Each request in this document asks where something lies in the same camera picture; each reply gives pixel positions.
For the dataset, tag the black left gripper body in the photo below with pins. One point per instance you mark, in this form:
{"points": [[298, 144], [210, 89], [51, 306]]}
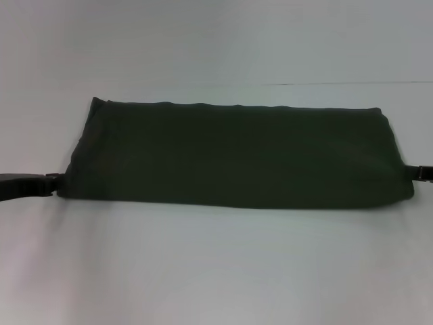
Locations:
{"points": [[22, 186]]}

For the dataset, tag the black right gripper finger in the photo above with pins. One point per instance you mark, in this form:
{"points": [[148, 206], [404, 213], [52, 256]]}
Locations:
{"points": [[421, 172]]}

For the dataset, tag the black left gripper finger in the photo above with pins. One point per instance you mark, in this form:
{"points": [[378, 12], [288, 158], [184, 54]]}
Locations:
{"points": [[53, 184]]}

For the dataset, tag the dark green FREE t-shirt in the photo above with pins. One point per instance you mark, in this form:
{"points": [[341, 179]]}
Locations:
{"points": [[236, 155]]}

